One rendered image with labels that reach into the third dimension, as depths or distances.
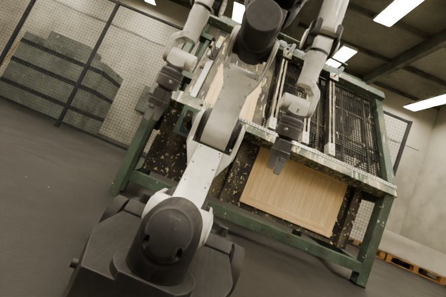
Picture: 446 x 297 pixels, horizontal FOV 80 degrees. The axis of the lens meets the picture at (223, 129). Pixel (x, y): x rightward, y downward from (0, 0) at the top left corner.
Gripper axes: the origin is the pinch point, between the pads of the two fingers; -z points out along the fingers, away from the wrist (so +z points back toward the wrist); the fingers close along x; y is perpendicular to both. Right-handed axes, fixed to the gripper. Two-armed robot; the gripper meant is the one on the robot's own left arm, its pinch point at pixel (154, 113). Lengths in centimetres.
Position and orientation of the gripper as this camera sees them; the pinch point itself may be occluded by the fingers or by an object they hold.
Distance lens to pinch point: 106.7
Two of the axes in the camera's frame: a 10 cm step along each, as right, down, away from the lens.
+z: 4.3, -9.0, -0.4
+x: 0.6, -0.1, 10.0
